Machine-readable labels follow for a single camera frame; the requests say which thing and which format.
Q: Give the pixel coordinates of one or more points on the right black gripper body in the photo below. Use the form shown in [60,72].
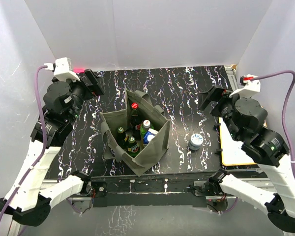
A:
[222,106]

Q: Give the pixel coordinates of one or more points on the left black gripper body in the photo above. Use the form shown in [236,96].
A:
[87,91]

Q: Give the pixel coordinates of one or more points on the Coca-Cola glass bottle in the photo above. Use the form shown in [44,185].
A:
[135,121]

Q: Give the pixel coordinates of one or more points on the green perrier bottle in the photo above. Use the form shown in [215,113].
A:
[133,149]
[122,138]

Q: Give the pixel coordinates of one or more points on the green Sprite plastic bottle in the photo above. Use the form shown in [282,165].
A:
[145,126]

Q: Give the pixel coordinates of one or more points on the grey-green canvas bag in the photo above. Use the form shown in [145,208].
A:
[150,155]

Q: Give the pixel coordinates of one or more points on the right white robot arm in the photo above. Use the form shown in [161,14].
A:
[244,119]

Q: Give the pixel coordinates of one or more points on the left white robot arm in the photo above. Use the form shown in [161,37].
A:
[26,202]

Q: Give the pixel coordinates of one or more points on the pink tape strip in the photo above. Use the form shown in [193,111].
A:
[78,70]

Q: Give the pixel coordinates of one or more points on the small blue white can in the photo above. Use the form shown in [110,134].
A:
[195,142]

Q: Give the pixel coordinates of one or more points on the blue white snack packet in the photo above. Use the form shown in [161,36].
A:
[148,136]

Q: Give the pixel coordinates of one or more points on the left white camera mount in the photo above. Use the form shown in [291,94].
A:
[62,69]

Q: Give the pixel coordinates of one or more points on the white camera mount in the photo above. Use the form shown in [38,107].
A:
[62,69]
[251,86]

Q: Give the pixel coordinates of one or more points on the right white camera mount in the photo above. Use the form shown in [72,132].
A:
[251,86]

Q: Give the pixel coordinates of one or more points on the whiteboard with orange frame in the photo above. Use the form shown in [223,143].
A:
[232,154]

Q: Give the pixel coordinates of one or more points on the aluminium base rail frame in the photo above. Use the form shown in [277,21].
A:
[156,203]

